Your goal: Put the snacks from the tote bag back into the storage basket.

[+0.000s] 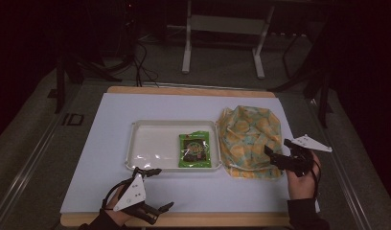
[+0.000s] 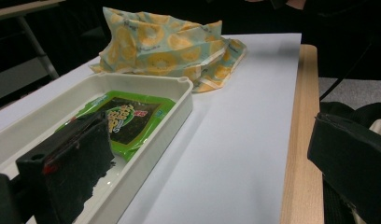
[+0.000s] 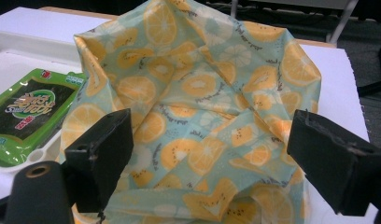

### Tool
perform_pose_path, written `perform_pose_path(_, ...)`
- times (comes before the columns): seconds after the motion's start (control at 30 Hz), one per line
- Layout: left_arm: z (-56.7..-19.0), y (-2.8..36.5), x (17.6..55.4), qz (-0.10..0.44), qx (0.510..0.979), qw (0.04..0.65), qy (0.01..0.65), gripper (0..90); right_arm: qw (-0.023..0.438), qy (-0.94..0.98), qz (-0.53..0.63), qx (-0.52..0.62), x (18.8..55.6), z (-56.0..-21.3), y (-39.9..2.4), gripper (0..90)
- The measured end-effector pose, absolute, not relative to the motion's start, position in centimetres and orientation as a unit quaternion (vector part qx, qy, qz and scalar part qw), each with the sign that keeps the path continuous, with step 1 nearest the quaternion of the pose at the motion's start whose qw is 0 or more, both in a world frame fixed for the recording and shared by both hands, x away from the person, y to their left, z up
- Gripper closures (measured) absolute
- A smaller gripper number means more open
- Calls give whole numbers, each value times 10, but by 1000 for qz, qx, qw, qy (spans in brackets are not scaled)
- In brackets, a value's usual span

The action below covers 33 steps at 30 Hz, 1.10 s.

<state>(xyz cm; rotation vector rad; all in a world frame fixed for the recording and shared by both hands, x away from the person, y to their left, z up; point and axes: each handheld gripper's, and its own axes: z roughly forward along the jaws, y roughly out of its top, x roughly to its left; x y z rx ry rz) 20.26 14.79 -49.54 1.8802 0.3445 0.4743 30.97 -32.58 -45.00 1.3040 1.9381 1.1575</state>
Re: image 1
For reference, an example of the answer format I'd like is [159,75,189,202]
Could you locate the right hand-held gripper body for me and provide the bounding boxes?
[274,133,334,178]

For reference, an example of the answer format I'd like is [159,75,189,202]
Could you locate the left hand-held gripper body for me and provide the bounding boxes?
[112,167,161,225]

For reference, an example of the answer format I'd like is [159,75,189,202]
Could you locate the white plastic tray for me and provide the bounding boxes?
[125,119,224,173]

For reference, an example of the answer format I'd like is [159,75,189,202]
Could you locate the orange patterned cloth bag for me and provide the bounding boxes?
[217,104,286,180]

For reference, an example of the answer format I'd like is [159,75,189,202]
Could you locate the green snack packet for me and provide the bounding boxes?
[177,130,213,169]

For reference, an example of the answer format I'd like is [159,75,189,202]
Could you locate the person's left hand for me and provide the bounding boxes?
[104,184,135,226]

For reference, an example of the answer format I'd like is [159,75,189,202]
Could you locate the person's right hand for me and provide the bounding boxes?
[285,151,322,201]

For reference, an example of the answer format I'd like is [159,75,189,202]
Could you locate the black stand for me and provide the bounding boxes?
[267,28,334,129]
[47,47,124,115]

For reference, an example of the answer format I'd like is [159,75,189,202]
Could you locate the white table mat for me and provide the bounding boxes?
[59,92,301,215]

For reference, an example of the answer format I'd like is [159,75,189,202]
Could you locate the white metal stand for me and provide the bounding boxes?
[181,0,276,81]

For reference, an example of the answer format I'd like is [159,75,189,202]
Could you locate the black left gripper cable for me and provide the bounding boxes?
[101,176,135,212]

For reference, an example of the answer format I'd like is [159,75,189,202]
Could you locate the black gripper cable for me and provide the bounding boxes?
[101,176,135,212]
[310,158,323,199]

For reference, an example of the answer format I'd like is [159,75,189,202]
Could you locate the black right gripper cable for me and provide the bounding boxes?
[310,158,323,199]

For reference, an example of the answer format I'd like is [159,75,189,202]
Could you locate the black floor cables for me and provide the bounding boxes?
[130,40,160,88]

